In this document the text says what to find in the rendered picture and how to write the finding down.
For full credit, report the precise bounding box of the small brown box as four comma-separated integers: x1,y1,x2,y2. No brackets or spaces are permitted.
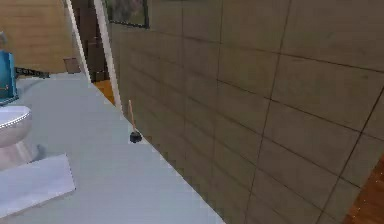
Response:
62,56,82,75

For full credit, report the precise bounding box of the black floor rack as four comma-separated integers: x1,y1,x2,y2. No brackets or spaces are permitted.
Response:
14,66,51,80

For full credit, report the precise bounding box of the white floor mat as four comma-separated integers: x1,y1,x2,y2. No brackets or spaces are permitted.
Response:
0,153,77,219

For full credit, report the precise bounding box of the white toilet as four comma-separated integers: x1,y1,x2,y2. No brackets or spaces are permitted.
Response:
0,105,35,172

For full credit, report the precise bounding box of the blue bin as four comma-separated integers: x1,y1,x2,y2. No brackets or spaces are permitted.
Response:
0,31,20,107

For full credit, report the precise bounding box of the black plunger with wooden handle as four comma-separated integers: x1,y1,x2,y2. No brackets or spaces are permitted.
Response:
127,99,144,145

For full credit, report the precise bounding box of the dark framed wall picture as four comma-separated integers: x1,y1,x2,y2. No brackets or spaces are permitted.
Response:
104,0,150,30

